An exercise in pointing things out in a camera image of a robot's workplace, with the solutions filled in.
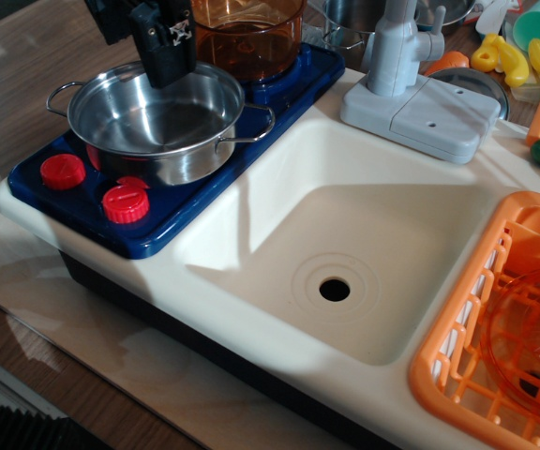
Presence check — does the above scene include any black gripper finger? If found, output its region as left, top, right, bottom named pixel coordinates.
left=84, top=0, right=133, bottom=45
left=128, top=3, right=196, bottom=89

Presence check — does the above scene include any stainless steel pan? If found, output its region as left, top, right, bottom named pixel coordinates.
left=46, top=62, right=276, bottom=188

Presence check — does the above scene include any red stove knob left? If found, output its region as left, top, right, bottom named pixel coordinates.
left=39, top=153, right=86, bottom=190

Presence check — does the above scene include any red stove knob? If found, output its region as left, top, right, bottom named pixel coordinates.
left=101, top=185, right=150, bottom=225
left=39, top=153, right=86, bottom=190

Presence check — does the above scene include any red stove knob right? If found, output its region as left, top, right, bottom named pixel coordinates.
left=101, top=185, right=150, bottom=225

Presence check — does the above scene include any blue toy stove top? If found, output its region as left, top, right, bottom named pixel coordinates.
left=7, top=44, right=345, bottom=260

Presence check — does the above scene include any cream toy sink unit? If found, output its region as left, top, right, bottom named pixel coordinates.
left=0, top=71, right=540, bottom=449

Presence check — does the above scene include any orange transparent pot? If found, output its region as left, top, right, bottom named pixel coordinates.
left=191, top=0, right=307, bottom=82

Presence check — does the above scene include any steel pot in background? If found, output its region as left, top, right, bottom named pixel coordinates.
left=307, top=0, right=386, bottom=51

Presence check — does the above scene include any steel bowl in background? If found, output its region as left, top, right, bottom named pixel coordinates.
left=414, top=0, right=475, bottom=36

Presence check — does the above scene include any orange toy carrot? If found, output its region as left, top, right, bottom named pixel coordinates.
left=424, top=51, right=470, bottom=76

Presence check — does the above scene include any grey toy faucet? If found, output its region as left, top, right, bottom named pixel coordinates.
left=340, top=1, right=500, bottom=164

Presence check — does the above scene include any steel lid behind faucet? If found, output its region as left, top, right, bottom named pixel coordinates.
left=429, top=67, right=510, bottom=120

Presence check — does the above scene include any yellow toy banana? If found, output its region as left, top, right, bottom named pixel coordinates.
left=470, top=34, right=530, bottom=88

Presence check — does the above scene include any orange dish rack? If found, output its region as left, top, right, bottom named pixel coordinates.
left=410, top=192, right=540, bottom=449

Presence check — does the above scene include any black object bottom left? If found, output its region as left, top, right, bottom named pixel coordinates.
left=0, top=407, right=110, bottom=449

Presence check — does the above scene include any orange transparent lid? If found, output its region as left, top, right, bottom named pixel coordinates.
left=480, top=269, right=540, bottom=416

